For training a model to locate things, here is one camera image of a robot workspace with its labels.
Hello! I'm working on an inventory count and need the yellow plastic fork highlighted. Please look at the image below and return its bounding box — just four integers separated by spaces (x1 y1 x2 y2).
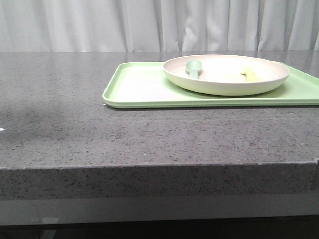
241 66 258 82

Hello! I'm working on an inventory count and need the white pleated curtain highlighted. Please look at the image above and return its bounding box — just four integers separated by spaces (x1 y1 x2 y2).
0 0 319 52

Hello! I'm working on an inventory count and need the light green plastic tray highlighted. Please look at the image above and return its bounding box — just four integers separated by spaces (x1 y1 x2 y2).
102 62 319 109

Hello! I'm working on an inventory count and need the cream round plate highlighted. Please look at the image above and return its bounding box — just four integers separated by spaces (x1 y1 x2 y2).
163 54 290 96

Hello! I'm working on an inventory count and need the sage green plastic spoon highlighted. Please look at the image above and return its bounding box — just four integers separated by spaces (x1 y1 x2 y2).
185 60 202 79

